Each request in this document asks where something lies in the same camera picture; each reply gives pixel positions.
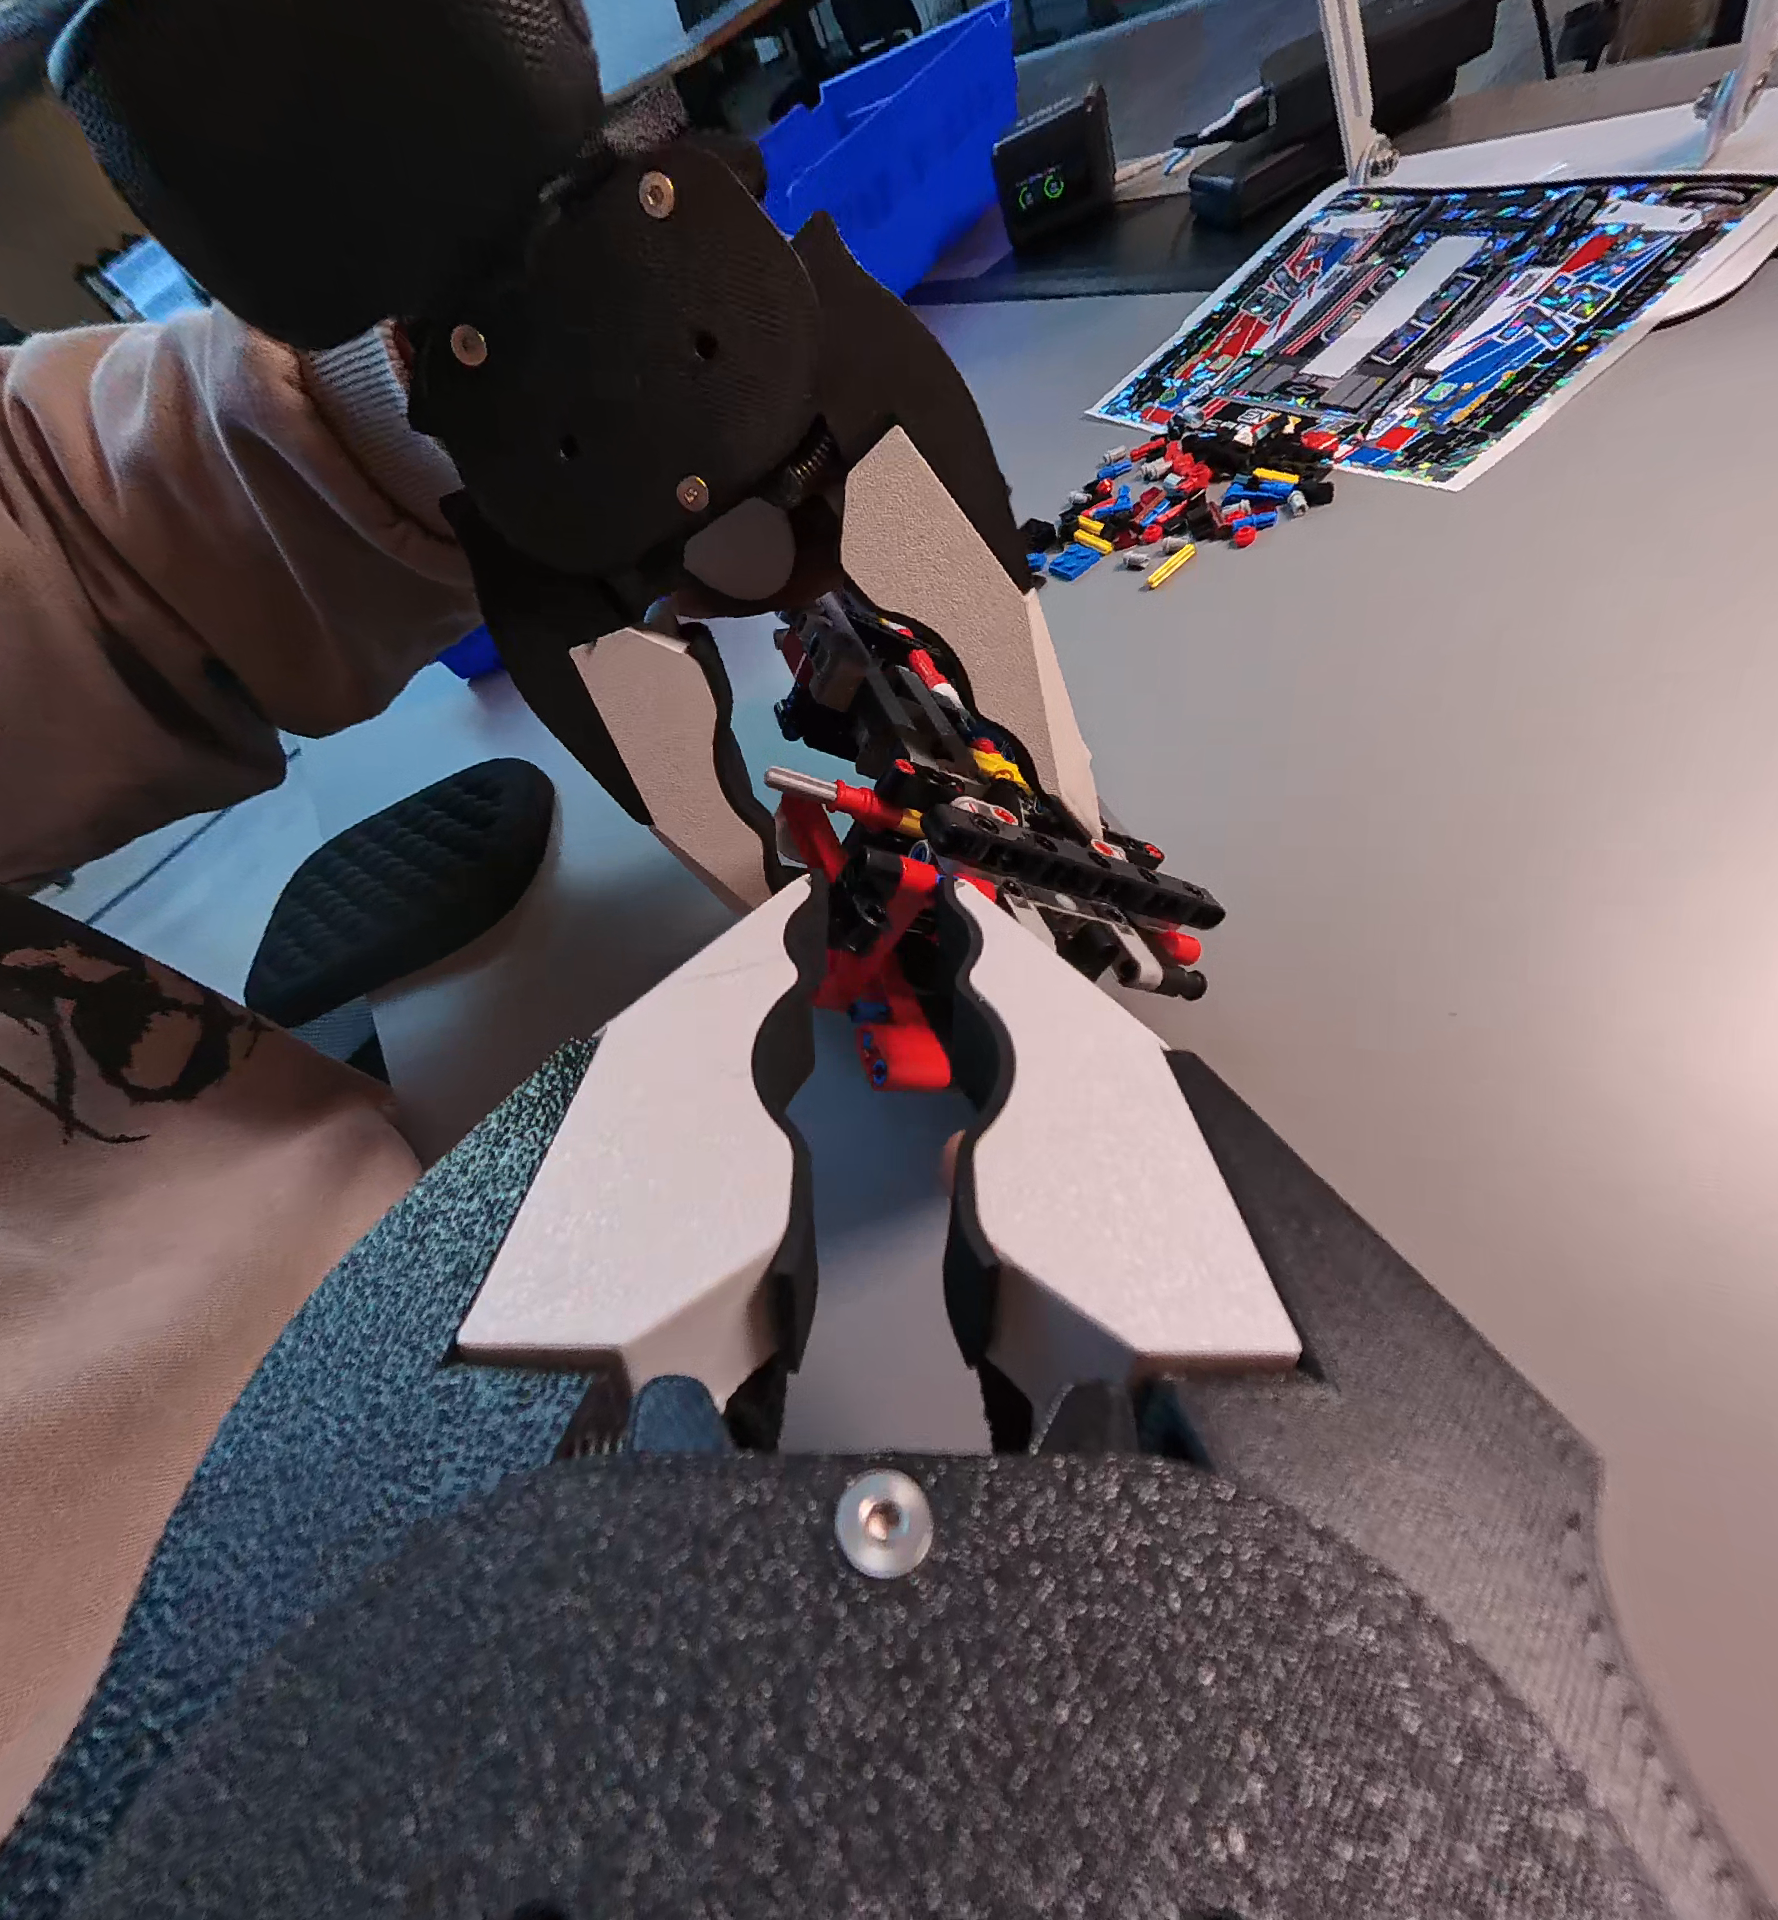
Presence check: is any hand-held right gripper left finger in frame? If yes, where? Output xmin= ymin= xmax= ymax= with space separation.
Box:
xmin=456 ymin=876 xmax=831 ymax=1444

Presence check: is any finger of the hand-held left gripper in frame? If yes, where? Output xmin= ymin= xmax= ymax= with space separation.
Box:
xmin=571 ymin=626 xmax=808 ymax=920
xmin=830 ymin=425 xmax=1108 ymax=843

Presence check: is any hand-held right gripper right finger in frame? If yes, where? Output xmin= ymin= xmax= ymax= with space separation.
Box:
xmin=940 ymin=885 xmax=1307 ymax=1455

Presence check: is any lego car chassis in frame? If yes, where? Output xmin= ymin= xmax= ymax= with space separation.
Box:
xmin=763 ymin=592 xmax=1227 ymax=1087

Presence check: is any pile of mixed lego pieces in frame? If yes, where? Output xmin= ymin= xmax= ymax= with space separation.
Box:
xmin=1021 ymin=417 xmax=1338 ymax=590

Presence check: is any black chair armrest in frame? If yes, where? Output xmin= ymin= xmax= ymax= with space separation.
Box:
xmin=244 ymin=756 xmax=558 ymax=1028

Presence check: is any blue storage bin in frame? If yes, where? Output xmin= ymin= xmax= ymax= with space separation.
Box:
xmin=755 ymin=0 xmax=1019 ymax=293

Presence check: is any black power bank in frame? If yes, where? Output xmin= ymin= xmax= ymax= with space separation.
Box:
xmin=994 ymin=85 xmax=1117 ymax=249

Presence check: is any small black charger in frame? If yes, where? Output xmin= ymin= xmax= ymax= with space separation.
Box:
xmin=1186 ymin=135 xmax=1348 ymax=230

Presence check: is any holographic sticker sheet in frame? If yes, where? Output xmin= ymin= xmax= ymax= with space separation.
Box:
xmin=1089 ymin=172 xmax=1778 ymax=491

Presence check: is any large black power adapter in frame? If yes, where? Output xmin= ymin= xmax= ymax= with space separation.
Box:
xmin=1255 ymin=30 xmax=1506 ymax=144

